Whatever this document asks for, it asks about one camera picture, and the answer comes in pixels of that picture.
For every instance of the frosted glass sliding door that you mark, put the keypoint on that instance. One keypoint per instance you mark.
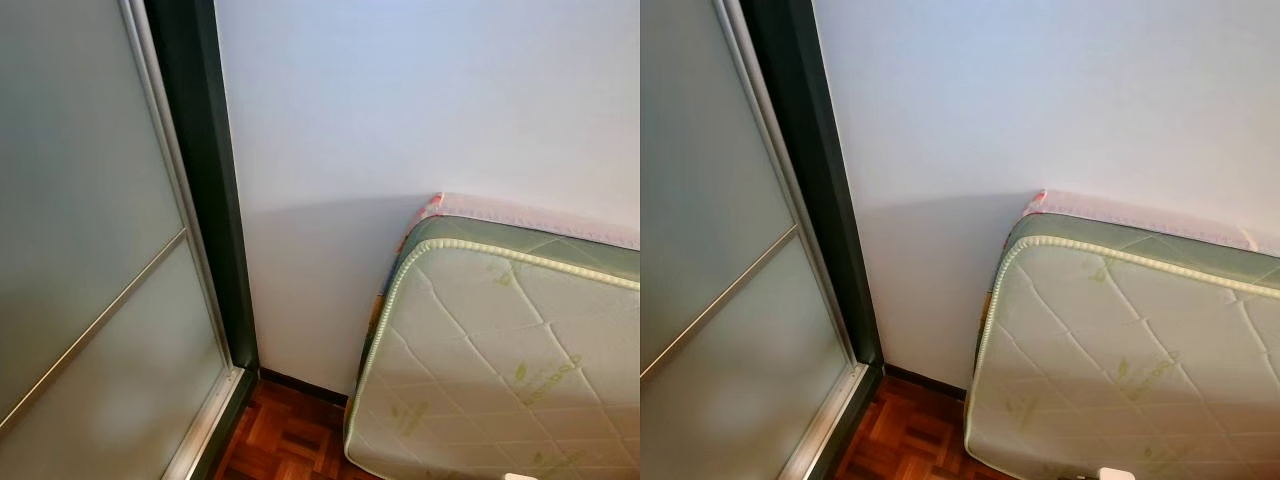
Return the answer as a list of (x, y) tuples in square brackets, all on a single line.
[(700, 200), (80, 200)]

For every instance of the white quilted mattress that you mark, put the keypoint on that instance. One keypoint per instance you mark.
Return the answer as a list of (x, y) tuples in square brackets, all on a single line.
[(1120, 350), (480, 350)]

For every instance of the dark skirting board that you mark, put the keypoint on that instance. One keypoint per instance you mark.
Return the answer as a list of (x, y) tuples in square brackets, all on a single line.
[(925, 382), (300, 387)]

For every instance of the dark wardrobe frame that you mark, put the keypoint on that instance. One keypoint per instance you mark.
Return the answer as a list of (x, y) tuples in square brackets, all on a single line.
[(800, 100), (200, 150)]

